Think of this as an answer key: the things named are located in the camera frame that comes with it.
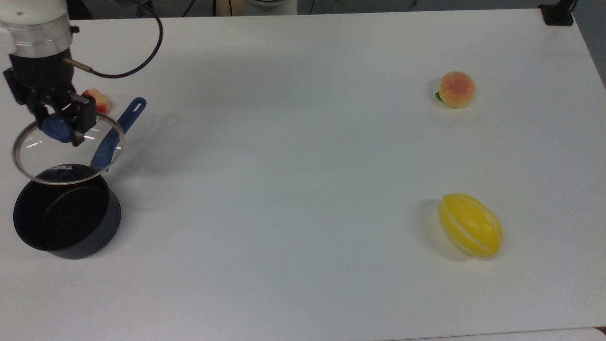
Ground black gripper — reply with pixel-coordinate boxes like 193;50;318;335
3;54;97;147

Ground glass lid with blue knob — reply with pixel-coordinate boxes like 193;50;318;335
12;113;126;186

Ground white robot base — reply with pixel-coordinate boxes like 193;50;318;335
245;0;298;15

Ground red toy strawberry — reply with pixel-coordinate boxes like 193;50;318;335
81;89;110;114

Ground toy peach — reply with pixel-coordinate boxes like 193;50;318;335
435;71;476;109

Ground yellow striped toy melon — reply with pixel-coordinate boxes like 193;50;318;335
438;193;503;258

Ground black saucepan with blue handle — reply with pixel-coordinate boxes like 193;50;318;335
13;97;147;260

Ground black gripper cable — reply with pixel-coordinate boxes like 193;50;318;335
63;0;164;80

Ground black clamp mount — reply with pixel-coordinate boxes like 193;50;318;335
539;0;578;27

